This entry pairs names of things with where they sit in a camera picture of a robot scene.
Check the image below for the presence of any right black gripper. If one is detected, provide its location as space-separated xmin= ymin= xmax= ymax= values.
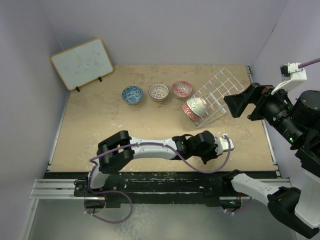
xmin=223 ymin=80 xmax=305 ymax=144

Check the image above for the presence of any white green-spoked bowl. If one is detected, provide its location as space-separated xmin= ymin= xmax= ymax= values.
xmin=186 ymin=97 xmax=207 ymax=117

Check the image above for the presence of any black floral bowl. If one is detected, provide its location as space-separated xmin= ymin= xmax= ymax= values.
xmin=182 ymin=102 xmax=200 ymax=122

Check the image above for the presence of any white black-spoked bowl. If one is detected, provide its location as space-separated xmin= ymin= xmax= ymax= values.
xmin=148 ymin=83 xmax=169 ymax=102

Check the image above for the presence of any light blue patterned bowl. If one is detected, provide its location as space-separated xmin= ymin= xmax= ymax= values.
xmin=122 ymin=85 xmax=144 ymax=105

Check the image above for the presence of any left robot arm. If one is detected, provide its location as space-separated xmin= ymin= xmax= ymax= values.
xmin=85 ymin=130 xmax=226 ymax=196

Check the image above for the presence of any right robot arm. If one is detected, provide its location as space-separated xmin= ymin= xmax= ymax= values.
xmin=222 ymin=83 xmax=320 ymax=239

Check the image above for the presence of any red patterned bowl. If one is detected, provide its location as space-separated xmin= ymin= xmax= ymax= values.
xmin=171 ymin=80 xmax=193 ymax=99

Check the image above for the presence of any white dry-erase board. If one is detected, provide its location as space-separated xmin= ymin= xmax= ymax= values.
xmin=50 ymin=38 xmax=114 ymax=91

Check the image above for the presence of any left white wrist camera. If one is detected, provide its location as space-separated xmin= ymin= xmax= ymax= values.
xmin=215 ymin=134 xmax=235 ymax=155

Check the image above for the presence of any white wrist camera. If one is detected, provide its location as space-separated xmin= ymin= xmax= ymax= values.
xmin=215 ymin=134 xmax=235 ymax=155
xmin=271 ymin=62 xmax=307 ymax=95

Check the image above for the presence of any white wire dish rack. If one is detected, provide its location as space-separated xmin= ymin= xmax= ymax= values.
xmin=184 ymin=65 xmax=250 ymax=131

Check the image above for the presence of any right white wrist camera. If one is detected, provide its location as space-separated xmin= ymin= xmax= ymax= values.
xmin=271 ymin=62 xmax=307 ymax=95

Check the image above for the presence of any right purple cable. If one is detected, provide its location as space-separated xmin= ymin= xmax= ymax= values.
xmin=223 ymin=57 xmax=320 ymax=215

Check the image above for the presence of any purple cable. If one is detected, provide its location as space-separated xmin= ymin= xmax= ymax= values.
xmin=223 ymin=57 xmax=320 ymax=215
xmin=84 ymin=134 xmax=231 ymax=224

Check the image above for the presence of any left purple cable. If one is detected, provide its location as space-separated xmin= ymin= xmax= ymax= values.
xmin=84 ymin=134 xmax=231 ymax=224

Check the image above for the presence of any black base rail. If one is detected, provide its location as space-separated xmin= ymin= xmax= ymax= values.
xmin=43 ymin=171 xmax=278 ymax=209

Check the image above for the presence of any aluminium extrusion rail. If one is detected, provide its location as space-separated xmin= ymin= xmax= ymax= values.
xmin=30 ymin=179 xmax=83 ymax=200

